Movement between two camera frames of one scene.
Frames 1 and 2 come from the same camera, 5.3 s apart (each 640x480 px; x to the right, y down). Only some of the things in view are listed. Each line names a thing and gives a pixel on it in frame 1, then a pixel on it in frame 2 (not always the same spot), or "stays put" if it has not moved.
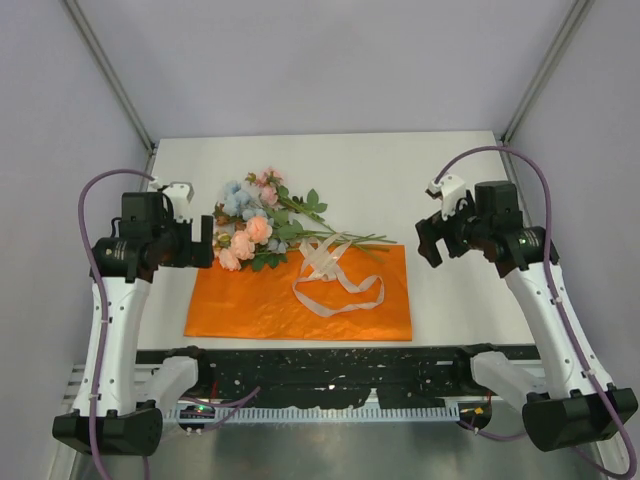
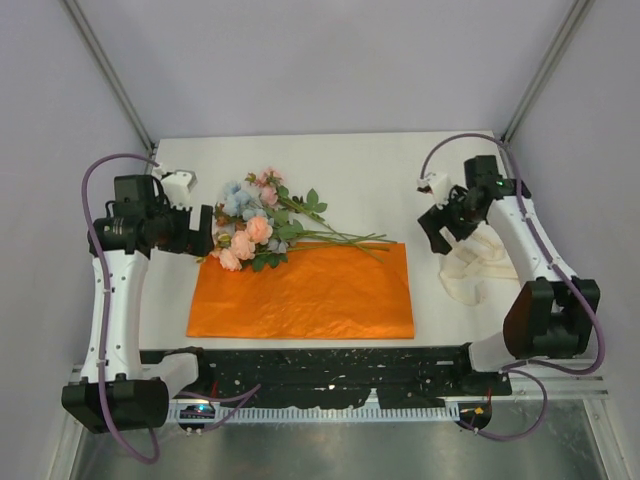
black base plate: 396,377 stays put
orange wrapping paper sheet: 318,291 stays put
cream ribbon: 317,262 to 476,257
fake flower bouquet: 258,222 stays put
